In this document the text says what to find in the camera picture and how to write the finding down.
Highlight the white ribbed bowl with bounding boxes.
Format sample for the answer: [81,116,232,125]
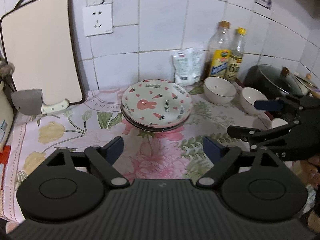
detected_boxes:
[203,76,236,105]
[271,118,288,129]
[240,87,267,115]

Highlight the white sun plate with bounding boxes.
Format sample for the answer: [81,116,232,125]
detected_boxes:
[121,104,193,132]

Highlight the pink bunny plate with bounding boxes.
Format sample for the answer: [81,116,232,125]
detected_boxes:
[121,79,193,128]

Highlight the teal egg plate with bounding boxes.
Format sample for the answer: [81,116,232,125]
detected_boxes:
[124,116,188,133]

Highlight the right hand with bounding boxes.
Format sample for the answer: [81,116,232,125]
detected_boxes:
[299,156,319,189]

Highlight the black pot with lid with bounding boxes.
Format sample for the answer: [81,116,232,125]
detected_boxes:
[243,64,303,99]

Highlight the small pot with lid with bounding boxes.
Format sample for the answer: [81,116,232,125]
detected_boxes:
[294,72,319,99]

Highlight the floral table cloth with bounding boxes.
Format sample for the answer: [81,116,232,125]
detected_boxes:
[0,80,316,224]

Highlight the yellow cap vinegar bottle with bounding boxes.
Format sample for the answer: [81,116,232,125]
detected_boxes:
[224,28,247,82]

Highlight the yellow label oil bottle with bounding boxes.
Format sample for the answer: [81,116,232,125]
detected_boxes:
[205,21,231,77]

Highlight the white salt bag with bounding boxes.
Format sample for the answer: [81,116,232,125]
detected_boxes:
[171,48,204,87]

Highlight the striped cloth mat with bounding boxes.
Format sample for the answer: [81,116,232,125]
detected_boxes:
[0,145,11,190]

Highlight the white rice cooker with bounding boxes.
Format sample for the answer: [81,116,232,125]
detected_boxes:
[0,80,14,151]

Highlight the hanging steel ladles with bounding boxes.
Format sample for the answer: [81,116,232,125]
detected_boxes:
[0,56,15,79]

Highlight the cream cutting board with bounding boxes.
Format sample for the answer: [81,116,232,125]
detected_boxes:
[1,0,85,105]

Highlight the steel cleaver white handle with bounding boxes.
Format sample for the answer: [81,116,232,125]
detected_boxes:
[11,89,69,116]

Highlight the blue wall sticker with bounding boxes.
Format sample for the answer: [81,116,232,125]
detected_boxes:
[255,0,272,10]

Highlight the white wall socket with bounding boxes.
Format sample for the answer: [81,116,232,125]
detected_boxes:
[82,3,113,37]

